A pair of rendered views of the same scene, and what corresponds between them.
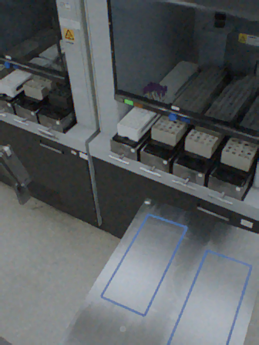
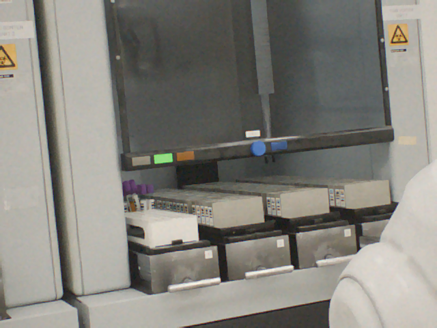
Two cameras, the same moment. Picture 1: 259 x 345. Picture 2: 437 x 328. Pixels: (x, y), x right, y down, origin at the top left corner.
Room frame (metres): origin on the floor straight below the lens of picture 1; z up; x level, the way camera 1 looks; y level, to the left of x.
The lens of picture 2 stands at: (0.34, 1.36, 1.04)
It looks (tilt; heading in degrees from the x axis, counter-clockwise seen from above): 3 degrees down; 303
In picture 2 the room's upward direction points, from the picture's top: 5 degrees counter-clockwise
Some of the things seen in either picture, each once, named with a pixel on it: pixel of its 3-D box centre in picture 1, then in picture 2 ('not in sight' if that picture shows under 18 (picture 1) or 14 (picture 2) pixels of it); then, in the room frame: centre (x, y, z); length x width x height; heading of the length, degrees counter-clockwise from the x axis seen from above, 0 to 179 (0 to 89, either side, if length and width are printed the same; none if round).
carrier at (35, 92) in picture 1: (34, 92); not in sight; (1.67, 0.43, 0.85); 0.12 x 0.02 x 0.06; 57
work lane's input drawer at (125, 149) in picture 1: (159, 110); (132, 249); (1.55, -0.16, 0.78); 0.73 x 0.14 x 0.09; 146
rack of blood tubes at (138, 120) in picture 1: (144, 115); (149, 229); (1.44, -0.08, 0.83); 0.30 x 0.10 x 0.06; 146
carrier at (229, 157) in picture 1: (236, 159); (365, 196); (1.10, -0.41, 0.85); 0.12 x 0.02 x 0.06; 55
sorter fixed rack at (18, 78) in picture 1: (25, 77); not in sight; (1.84, 0.50, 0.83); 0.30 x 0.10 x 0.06; 146
